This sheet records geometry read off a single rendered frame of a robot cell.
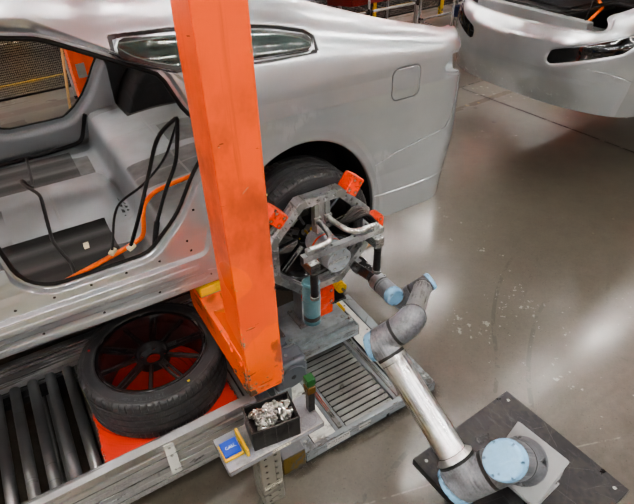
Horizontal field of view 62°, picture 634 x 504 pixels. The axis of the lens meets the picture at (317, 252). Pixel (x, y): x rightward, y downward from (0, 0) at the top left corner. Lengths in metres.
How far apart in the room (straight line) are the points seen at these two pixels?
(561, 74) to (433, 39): 1.79
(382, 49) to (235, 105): 1.08
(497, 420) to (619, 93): 2.63
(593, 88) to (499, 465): 2.92
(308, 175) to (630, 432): 2.04
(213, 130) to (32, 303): 1.14
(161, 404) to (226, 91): 1.40
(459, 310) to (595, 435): 1.02
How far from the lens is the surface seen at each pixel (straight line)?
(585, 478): 2.56
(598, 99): 4.38
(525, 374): 3.23
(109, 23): 2.10
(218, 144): 1.59
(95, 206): 3.05
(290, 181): 2.40
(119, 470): 2.45
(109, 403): 2.49
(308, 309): 2.55
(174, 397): 2.42
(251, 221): 1.76
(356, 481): 2.69
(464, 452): 2.20
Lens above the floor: 2.34
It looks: 37 degrees down
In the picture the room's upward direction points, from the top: 2 degrees counter-clockwise
